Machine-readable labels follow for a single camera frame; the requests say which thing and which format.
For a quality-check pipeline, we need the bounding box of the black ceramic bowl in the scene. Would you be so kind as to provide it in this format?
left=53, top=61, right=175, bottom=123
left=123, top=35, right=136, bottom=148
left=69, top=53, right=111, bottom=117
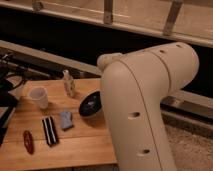
left=79, top=91, right=102, bottom=117

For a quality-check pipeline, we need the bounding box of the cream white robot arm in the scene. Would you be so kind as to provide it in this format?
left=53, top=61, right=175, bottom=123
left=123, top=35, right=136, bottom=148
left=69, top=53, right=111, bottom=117
left=97, top=42, right=199, bottom=171

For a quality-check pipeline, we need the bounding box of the small clear glass bottle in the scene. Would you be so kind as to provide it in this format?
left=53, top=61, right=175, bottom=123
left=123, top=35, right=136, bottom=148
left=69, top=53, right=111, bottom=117
left=63, top=70, right=75, bottom=98

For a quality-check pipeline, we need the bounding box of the blue folded cloth piece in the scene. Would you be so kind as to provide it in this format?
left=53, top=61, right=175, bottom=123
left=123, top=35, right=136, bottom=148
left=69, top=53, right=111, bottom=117
left=60, top=111, right=73, bottom=130

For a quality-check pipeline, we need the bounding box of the translucent white plastic cup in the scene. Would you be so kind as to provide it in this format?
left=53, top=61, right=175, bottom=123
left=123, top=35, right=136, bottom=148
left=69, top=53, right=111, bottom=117
left=28, top=87, right=49, bottom=109

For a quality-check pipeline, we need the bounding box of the black white striped block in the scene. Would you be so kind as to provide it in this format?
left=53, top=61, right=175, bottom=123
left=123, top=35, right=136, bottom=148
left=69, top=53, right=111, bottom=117
left=42, top=117, right=59, bottom=146

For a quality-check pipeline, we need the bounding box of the black equipment at left edge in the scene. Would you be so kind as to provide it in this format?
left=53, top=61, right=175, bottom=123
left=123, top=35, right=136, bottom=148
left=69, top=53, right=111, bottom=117
left=0, top=52, right=24, bottom=145

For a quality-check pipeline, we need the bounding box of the dark red ring toy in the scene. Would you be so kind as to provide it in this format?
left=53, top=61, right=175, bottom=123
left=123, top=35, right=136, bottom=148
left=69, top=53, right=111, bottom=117
left=23, top=130, right=34, bottom=154

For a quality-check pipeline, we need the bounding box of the metal railing frame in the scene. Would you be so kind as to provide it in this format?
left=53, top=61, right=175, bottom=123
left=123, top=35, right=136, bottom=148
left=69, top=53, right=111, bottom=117
left=0, top=0, right=213, bottom=48

